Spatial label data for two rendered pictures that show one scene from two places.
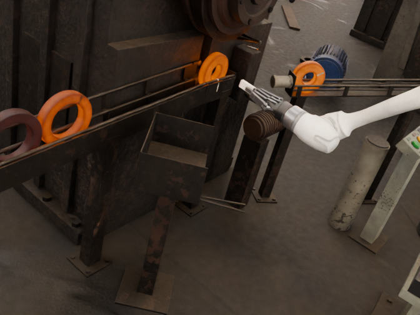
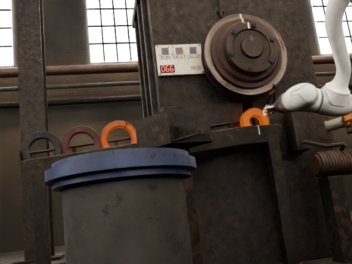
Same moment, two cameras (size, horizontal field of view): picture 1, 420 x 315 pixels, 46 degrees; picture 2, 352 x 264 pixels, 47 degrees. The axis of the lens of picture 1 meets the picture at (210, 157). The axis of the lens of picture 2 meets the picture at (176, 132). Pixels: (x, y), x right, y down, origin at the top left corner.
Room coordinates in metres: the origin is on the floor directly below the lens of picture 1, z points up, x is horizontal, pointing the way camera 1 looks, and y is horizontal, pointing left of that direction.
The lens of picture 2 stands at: (0.17, -1.17, 0.30)
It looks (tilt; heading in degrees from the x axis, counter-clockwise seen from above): 12 degrees up; 47
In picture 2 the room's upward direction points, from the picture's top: 7 degrees counter-clockwise
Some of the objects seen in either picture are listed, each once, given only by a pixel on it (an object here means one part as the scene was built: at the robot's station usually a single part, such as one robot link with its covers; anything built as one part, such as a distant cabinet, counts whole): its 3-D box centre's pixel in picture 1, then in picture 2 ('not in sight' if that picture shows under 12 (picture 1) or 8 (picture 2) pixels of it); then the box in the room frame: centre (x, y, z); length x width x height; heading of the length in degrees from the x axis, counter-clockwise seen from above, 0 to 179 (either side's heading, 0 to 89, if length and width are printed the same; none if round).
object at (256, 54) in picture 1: (240, 72); (296, 130); (2.11, -0.03, 0.68); 0.11 x 0.08 x 0.24; 58
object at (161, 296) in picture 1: (160, 224); (182, 200); (1.34, 0.11, 0.36); 0.26 x 0.20 x 0.72; 3
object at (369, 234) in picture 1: (393, 190); not in sight; (2.10, -0.90, 0.31); 0.24 x 0.16 x 0.62; 148
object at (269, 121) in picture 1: (254, 158); (342, 203); (2.12, -0.21, 0.27); 0.22 x 0.13 x 0.53; 148
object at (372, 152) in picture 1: (357, 184); not in sight; (2.15, -0.75, 0.26); 0.12 x 0.12 x 0.52
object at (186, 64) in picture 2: not in sight; (179, 59); (1.67, 0.35, 1.15); 0.26 x 0.02 x 0.18; 148
